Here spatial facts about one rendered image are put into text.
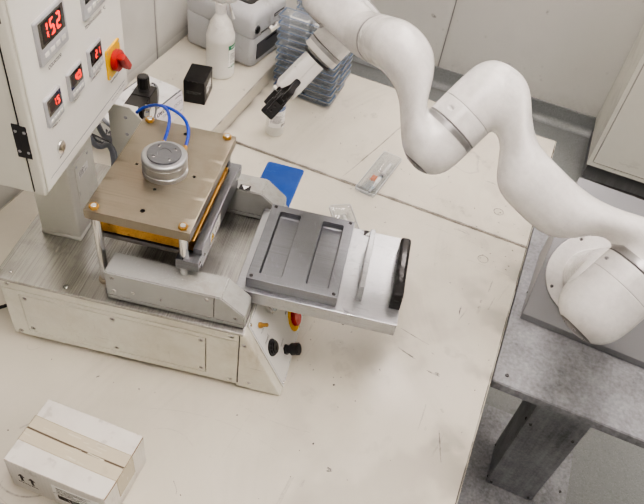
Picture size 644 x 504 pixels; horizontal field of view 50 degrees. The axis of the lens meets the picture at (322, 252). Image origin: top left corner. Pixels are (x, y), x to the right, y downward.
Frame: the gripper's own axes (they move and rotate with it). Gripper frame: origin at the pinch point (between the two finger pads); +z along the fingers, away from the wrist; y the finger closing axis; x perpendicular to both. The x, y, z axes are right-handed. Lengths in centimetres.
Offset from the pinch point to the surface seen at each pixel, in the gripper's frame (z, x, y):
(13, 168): 23, -27, 56
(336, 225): 1.4, 21.3, 32.3
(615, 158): -63, 138, -135
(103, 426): 46, 10, 62
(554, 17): -87, 83, -173
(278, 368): 27, 31, 44
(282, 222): 8.4, 13.6, 31.7
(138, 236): 23, -6, 47
